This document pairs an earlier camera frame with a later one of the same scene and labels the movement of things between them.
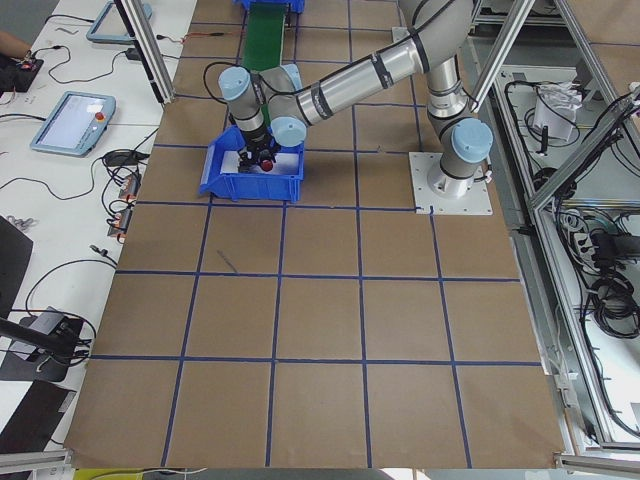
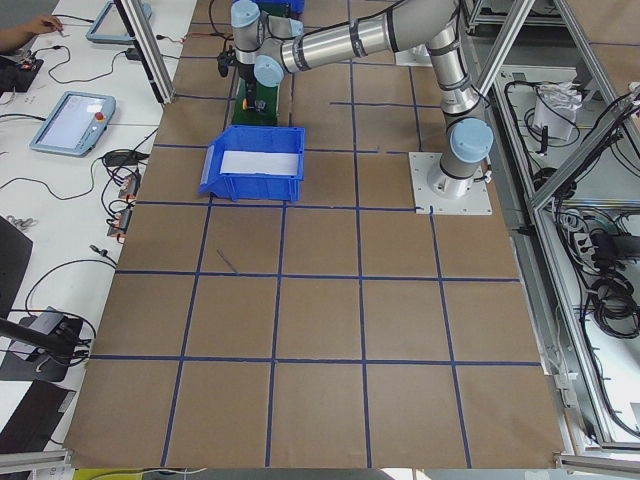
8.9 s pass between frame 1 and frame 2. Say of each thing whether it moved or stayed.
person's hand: moved
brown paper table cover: stayed
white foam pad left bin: stayed
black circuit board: stayed
